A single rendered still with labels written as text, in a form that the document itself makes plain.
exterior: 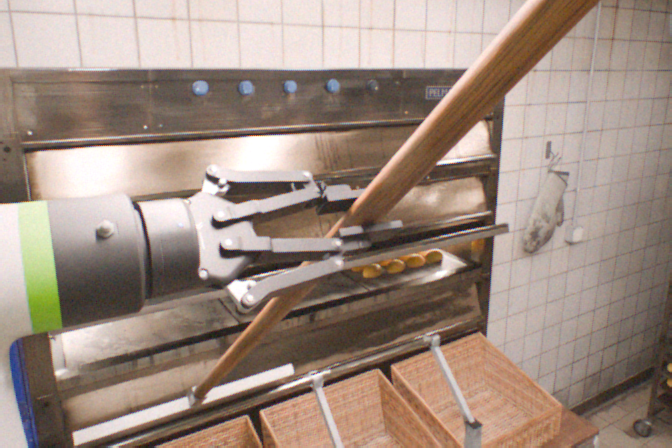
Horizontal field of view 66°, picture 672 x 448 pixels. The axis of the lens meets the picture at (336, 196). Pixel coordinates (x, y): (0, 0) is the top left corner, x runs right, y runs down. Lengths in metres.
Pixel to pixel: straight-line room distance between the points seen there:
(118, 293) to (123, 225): 0.05
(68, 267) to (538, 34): 0.32
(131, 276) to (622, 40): 2.93
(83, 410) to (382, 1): 1.71
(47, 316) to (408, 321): 2.06
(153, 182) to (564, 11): 1.47
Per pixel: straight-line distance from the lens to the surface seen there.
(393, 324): 2.32
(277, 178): 0.47
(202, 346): 1.92
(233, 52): 1.72
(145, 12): 1.66
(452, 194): 2.33
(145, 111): 1.67
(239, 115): 1.75
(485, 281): 2.62
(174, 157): 1.70
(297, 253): 0.45
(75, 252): 0.38
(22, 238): 0.38
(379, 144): 2.02
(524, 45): 0.33
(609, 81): 3.07
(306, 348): 2.12
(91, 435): 1.42
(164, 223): 0.40
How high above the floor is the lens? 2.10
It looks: 14 degrees down
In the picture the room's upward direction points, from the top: straight up
